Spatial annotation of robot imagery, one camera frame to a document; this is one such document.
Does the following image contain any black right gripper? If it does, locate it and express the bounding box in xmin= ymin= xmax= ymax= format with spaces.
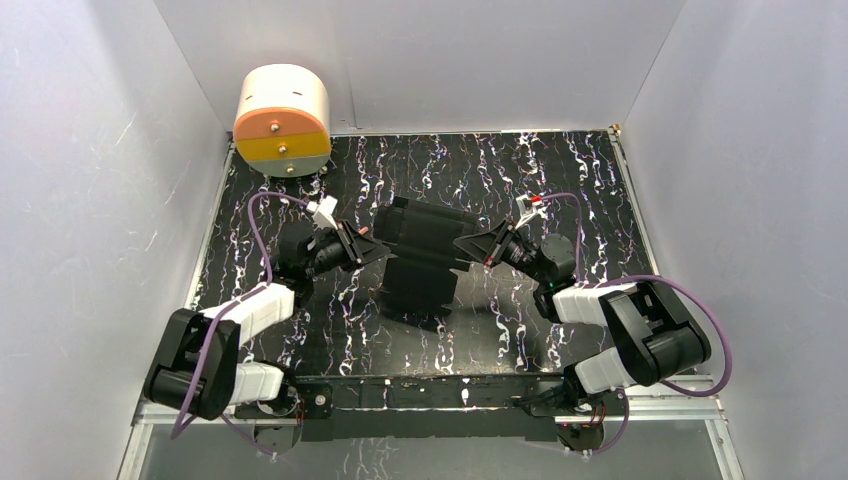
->
xmin=453 ymin=218 xmax=549 ymax=285

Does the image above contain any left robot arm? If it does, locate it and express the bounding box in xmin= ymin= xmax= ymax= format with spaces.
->
xmin=142 ymin=221 xmax=390 ymax=420

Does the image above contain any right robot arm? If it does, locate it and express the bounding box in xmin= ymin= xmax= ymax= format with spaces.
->
xmin=453 ymin=221 xmax=712 ymax=414

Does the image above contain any round cream drawer cabinet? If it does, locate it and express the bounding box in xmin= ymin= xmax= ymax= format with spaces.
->
xmin=232 ymin=64 xmax=331 ymax=178

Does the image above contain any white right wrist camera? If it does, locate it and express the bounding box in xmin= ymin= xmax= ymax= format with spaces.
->
xmin=515 ymin=194 xmax=547 ymax=229

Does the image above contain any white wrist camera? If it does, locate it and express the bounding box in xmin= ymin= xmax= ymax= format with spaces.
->
xmin=515 ymin=194 xmax=547 ymax=229
xmin=306 ymin=196 xmax=338 ymax=230

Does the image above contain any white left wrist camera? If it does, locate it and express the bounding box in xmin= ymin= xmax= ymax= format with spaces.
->
xmin=306 ymin=196 xmax=338 ymax=230

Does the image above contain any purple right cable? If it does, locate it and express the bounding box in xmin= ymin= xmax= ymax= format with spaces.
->
xmin=539 ymin=193 xmax=734 ymax=457

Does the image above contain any aluminium front rail frame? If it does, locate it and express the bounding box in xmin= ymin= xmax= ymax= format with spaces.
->
xmin=119 ymin=376 xmax=744 ymax=479

